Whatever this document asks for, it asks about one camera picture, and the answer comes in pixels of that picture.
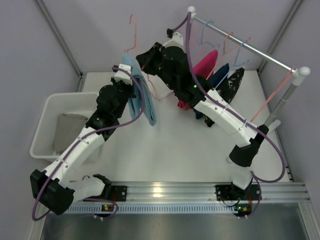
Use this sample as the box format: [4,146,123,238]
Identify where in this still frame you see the light blue trousers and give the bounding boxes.
[122,53,157,126]

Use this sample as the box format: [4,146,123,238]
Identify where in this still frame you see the grey trousers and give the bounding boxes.
[53,113,88,155]

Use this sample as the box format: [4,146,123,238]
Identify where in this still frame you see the pink wire hanger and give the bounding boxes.
[250,67,294,122]

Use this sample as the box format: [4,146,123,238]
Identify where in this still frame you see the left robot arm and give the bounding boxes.
[30,76,138,215]

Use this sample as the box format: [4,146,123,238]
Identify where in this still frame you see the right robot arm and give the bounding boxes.
[136,42,269,199]

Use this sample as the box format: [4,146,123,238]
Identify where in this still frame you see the magenta trousers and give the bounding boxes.
[174,50,219,111]

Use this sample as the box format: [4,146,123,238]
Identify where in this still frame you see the blue hanger far left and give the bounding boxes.
[191,20,221,57]

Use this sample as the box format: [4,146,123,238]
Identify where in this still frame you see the blue hanger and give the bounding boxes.
[191,20,221,57]
[212,36,252,90]

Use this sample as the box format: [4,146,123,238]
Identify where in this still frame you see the navy blue trousers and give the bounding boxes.
[207,63,233,104]

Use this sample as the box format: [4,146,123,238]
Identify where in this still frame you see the black patterned trousers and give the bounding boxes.
[203,67,246,128]

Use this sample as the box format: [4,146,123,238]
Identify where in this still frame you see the white plastic basket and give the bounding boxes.
[29,92,98,162]

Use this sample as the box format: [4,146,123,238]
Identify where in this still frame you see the white metal clothes rack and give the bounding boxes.
[157,5,311,131]

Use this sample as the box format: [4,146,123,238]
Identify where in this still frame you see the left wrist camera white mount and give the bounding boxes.
[112,64,133,86]

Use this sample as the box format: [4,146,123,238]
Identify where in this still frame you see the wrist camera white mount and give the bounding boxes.
[112,64,133,86]
[163,28,184,49]

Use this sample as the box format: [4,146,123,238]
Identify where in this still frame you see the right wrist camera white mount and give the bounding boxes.
[163,28,184,49]

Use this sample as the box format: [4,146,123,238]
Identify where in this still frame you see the white slotted cable duct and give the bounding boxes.
[66,203,249,215]

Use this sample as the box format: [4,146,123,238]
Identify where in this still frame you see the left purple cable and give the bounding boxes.
[32,65,146,222]

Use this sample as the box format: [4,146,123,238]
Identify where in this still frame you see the aluminium mounting rail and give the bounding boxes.
[112,181,311,204]

